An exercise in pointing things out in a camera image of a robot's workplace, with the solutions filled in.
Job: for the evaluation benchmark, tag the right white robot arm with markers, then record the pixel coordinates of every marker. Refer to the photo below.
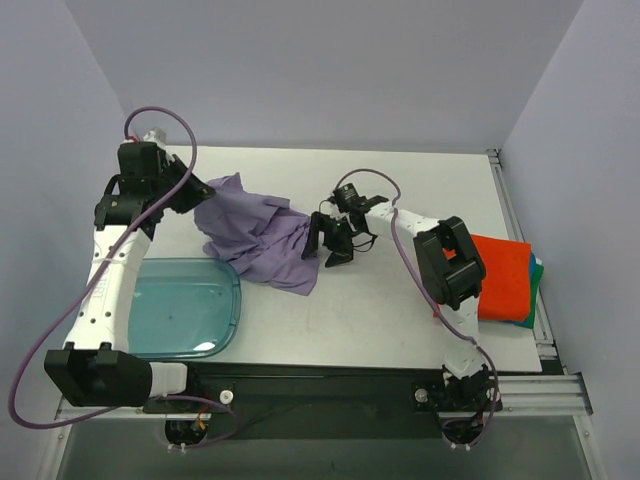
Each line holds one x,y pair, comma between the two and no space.
466,371

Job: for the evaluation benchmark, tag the folded green t shirt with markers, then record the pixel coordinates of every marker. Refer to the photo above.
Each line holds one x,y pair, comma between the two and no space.
536,277

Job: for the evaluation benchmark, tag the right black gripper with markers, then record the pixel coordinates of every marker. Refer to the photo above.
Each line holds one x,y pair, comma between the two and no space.
331,233

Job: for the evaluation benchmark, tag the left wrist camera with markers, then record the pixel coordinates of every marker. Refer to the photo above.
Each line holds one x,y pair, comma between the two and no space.
156,135

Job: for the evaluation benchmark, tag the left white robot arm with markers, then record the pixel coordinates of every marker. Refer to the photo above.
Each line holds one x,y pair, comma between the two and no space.
110,290

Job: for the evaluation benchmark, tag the purple t shirt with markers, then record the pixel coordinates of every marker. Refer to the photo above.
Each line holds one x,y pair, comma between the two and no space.
260,236

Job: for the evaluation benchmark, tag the folded orange t shirt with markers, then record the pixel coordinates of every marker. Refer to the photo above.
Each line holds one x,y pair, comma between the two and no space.
500,280

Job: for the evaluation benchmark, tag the teal transparent plastic bin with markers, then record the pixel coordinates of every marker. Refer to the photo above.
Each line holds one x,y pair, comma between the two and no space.
183,309

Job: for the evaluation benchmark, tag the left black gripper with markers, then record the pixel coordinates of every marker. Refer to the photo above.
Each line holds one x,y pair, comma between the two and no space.
185,185

